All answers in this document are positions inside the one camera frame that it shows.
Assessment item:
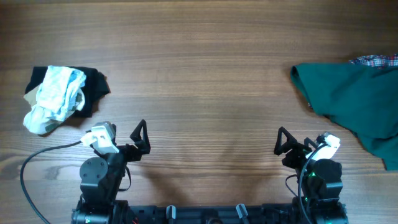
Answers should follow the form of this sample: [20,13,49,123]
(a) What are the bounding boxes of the light blue striped pants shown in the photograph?
[30,66,86,121]

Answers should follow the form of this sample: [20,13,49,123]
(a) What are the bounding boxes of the white beige olive garment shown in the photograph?
[23,86,85,135]

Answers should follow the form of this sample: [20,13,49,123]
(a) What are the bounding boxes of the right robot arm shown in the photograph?
[274,127,349,224]

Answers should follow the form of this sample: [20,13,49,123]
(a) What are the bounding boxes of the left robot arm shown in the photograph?
[71,120,151,224]

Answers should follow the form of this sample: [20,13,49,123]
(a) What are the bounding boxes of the black folded garment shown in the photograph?
[25,67,110,118]

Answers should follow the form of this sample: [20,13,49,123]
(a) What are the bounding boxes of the red plaid garment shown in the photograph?
[349,54,397,68]

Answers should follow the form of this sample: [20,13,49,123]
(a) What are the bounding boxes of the dark green garment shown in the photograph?
[290,63,397,170]

